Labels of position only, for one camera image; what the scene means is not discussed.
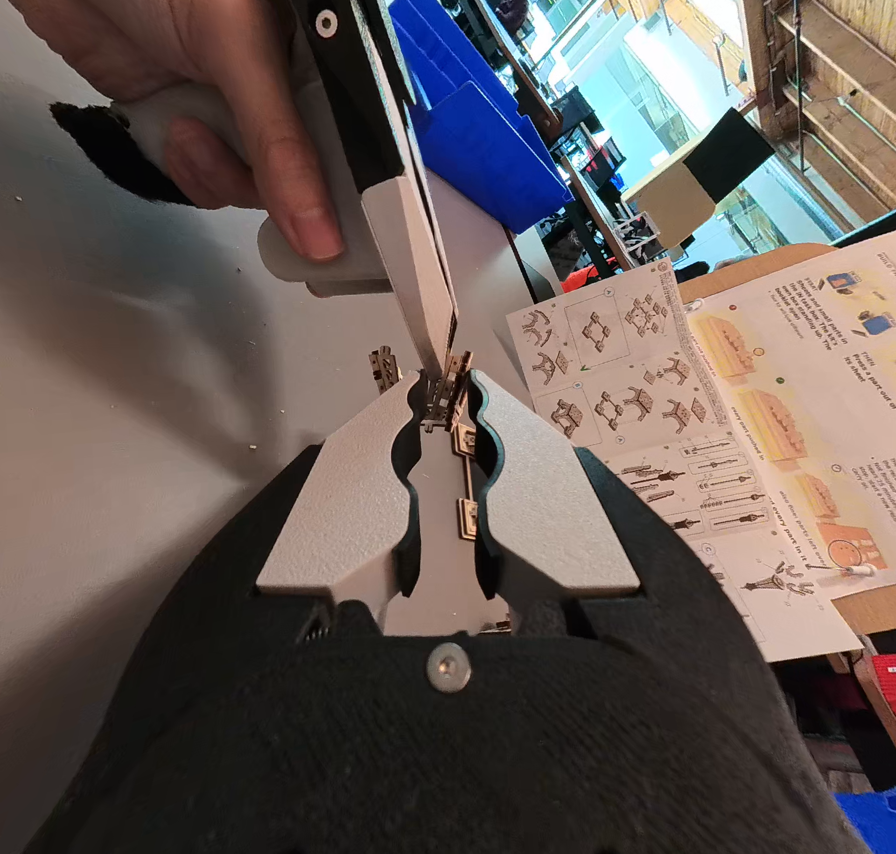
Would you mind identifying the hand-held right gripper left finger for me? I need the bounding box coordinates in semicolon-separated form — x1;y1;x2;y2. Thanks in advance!
255;370;429;631

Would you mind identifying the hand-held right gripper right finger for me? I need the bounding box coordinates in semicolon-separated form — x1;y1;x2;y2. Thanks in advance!
468;370;641;631

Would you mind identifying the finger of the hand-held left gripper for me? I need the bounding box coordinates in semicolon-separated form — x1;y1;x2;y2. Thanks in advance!
360;175;461;379
405;158;463;364

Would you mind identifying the small wooden tower midsection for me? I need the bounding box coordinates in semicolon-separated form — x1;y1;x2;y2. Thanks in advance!
369;345;474;434

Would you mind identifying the person's left hand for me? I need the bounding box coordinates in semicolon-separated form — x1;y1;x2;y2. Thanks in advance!
0;0;345;263

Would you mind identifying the wooden tower base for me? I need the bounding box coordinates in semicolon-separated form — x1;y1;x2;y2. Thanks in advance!
451;420;515;636

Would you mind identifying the tower instruction sheet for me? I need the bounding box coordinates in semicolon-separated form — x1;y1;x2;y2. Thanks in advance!
505;259;863;664

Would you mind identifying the black crate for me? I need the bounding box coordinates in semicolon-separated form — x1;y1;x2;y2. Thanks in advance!
581;137;629;192

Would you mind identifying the cardboard box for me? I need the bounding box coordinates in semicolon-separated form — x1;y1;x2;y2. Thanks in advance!
622;161;720;251

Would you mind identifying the black foam panel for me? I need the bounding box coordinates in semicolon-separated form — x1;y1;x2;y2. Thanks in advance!
682;107;777;204

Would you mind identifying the red storage bin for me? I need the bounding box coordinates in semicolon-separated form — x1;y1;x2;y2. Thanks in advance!
868;653;896;722

